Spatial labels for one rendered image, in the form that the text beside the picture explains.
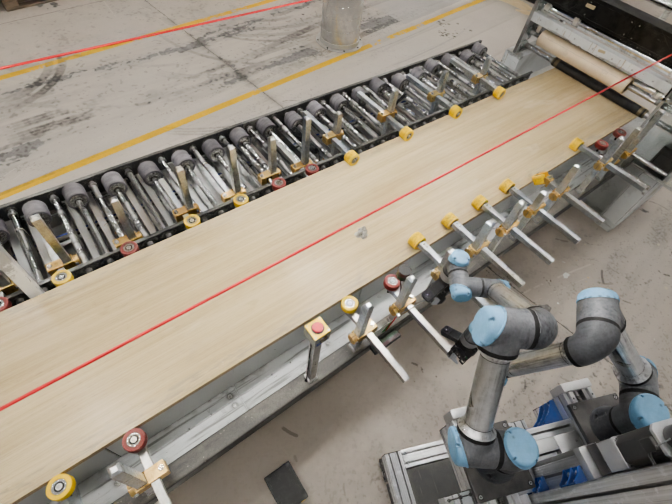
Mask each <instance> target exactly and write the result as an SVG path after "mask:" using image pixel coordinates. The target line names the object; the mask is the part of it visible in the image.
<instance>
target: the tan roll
mask: <svg viewBox="0 0 672 504"><path fill-rule="evenodd" d="M530 34H531V35H533V36H534V37H536V38H538V39H537V41H536V45H537V46H539V47H541V48H543V49H544V50H546V51H548V52H549V53H551V54H553V55H555V56H556V57H558V58H560V59H562V60H563V61H565V62H567V63H568V64H570V65H572V66H574V67H575V68H577V69H579V70H581V71H582V72H584V73H586V74H588V75H589V76H591V77H593V78H594V79H596V80H598V81H600V82H601V83H603V84H605V85H607V86H608V87H609V86H611V85H613V84H615V83H617V82H619V81H621V80H622V79H624V78H626V77H628V76H629V75H628V74H626V73H624V72H622V71H620V70H619V69H617V68H615V67H613V66H611V65H609V64H608V63H606V62H604V61H602V60H600V59H599V58H597V57H595V56H593V55H591V54H589V53H588V52H586V51H584V50H582V49H580V48H579V47H577V46H575V45H573V44H571V43H570V42H568V41H566V40H564V39H562V38H560V37H559V36H557V35H555V34H553V33H551V32H550V31H548V30H545V31H543V32H542V33H541V34H540V33H538V32H536V31H534V30H532V31H531V32H530ZM633 80H634V78H633V77H630V78H628V79H626V80H624V81H622V82H621V83H619V84H617V85H615V86H613V87H611V88H612V89H613V90H615V91H617V92H619V93H620V94H623V93H624V92H626V91H627V90H629V91H631V92H633V93H635V94H637V95H638V96H640V97H642V98H644V99H645V100H647V101H649V102H651V103H652V104H654V105H656V106H657V105H658V104H659V103H660V102H661V101H659V100H657V99H656V98H654V97H652V96H650V95H648V94H647V93H645V92H643V91H641V90H640V89H638V88H636V87H634V86H632V85H631V82H632V81H633Z"/></svg>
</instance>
